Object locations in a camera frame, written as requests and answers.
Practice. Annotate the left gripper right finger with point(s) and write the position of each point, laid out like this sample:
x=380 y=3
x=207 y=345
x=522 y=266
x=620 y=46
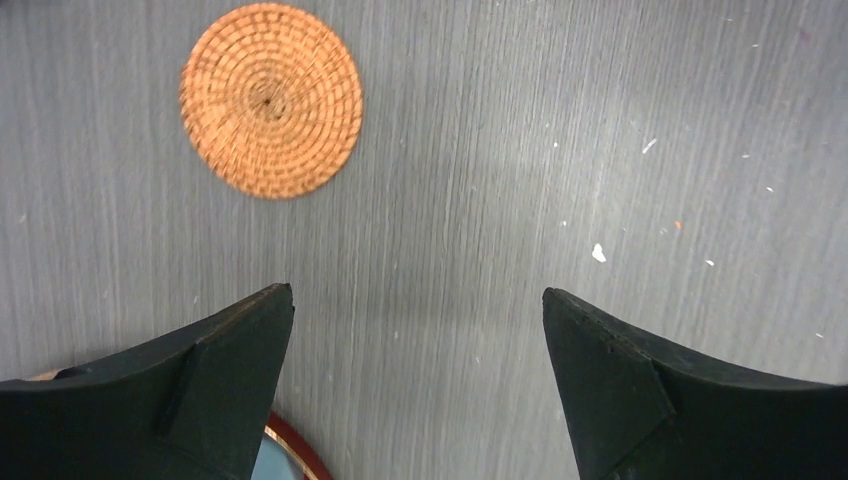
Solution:
x=639 y=406

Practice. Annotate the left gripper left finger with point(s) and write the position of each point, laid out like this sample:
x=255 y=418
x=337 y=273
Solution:
x=190 y=404

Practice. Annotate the woven rattan coaster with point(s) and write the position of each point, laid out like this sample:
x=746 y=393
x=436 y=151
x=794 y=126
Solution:
x=271 y=100

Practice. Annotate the red round tray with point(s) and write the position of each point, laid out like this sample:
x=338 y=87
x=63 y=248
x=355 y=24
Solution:
x=303 y=461

